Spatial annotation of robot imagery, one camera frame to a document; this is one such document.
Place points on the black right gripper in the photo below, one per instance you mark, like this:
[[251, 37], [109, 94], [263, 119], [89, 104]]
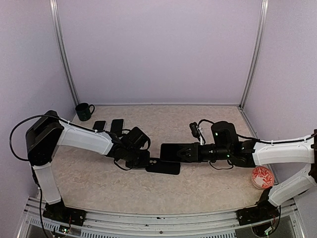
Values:
[[195, 153]]

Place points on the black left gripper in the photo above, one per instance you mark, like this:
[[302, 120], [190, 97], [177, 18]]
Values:
[[144, 163]]

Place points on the black phone case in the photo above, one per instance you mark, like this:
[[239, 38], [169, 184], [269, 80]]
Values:
[[156, 165]]

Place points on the black smartphone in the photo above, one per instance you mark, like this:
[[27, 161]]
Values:
[[167, 152]]

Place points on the light blue phone case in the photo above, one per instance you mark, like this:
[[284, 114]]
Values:
[[117, 126]]

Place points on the lavender phone case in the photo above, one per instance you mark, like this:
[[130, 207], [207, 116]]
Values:
[[99, 125]]

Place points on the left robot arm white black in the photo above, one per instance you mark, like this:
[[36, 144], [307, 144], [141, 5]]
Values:
[[50, 131]]

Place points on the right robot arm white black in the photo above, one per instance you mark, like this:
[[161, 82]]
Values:
[[253, 152]]

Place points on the dark green mug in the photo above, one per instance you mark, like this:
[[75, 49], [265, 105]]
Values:
[[84, 111]]

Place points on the red white patterned dish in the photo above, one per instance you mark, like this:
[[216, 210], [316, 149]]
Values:
[[262, 177]]

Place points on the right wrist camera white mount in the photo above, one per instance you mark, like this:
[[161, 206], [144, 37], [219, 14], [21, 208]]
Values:
[[196, 133]]

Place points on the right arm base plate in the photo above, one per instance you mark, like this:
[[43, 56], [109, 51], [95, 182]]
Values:
[[258, 213]]

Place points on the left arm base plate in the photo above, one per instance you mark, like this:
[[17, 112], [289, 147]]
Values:
[[59, 212]]

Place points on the front aluminium rail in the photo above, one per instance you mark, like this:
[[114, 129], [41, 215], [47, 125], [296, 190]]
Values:
[[103, 224]]

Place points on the right aluminium frame post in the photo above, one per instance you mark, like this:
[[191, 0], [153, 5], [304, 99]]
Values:
[[256, 53]]

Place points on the aluminium frame post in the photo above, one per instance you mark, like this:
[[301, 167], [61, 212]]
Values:
[[256, 53], [62, 51]]

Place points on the left aluminium frame post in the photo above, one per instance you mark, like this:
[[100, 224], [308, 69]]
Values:
[[62, 51]]

